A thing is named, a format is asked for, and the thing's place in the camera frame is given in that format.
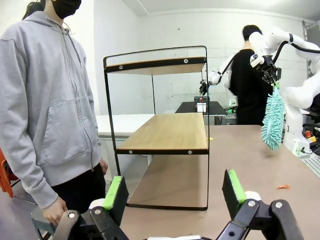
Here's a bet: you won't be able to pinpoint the black background gripper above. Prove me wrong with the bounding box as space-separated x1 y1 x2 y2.
199 79 211 96

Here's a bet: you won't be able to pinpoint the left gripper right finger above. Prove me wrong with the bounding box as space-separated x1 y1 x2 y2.
216 169 305 240

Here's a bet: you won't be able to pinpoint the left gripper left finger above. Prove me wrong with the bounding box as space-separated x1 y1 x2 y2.
51 175 130 240

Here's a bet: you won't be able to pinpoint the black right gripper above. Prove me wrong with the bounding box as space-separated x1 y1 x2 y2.
261 54 283 86

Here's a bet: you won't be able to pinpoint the teal microfibre duster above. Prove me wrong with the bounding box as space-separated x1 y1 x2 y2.
261 82 286 151

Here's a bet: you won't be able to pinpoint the person's right forearm grey sleeve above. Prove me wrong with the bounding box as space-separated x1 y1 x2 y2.
3 129 60 210

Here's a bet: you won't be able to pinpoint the person's left hand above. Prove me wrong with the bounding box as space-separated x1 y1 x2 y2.
99 159 109 176

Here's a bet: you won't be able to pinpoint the person's right hand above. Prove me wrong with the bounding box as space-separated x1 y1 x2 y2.
42 196 68 226

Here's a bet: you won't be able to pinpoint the black background table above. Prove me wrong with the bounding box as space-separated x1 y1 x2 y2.
174 101 228 116

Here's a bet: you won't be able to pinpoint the background person black shirt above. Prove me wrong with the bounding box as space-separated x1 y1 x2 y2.
228 24 273 126

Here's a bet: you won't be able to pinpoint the black trousers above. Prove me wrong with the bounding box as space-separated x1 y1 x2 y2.
51 162 107 216

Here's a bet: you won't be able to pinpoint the black office chair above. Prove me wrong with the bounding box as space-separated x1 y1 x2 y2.
301 104 320 130

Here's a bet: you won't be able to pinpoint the yellow emergency stop box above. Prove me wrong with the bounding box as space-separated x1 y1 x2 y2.
305 129 317 144

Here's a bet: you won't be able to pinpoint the white table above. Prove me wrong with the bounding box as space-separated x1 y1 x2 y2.
96 113 157 181

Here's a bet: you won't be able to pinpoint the grey metal stool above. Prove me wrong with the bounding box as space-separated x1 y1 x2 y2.
30 206 60 240

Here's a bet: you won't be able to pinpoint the grey hoodie torso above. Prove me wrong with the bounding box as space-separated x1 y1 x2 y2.
0 10 102 210

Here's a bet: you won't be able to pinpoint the orange chair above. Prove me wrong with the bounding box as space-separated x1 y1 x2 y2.
0 147 21 198

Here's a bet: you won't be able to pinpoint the black face mask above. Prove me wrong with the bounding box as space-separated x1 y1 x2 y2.
51 0 82 20

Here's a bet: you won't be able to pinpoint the person's head dark hair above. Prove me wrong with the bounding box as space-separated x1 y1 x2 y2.
21 0 82 21

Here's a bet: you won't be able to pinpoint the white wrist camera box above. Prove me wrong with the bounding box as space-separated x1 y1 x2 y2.
249 54 265 68

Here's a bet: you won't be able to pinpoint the aluminium profile table frame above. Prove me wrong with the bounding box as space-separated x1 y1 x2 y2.
214 113 238 126

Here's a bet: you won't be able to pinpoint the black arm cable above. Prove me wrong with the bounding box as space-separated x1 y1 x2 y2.
272 39 320 63

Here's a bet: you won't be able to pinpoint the aluminium frame post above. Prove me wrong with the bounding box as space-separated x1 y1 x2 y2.
301 19 320 41

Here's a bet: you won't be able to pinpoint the black frame wooden shelf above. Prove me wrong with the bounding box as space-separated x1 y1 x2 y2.
103 44 210 211

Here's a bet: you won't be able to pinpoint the slotted aluminium base plate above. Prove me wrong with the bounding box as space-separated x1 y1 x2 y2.
298 149 320 177

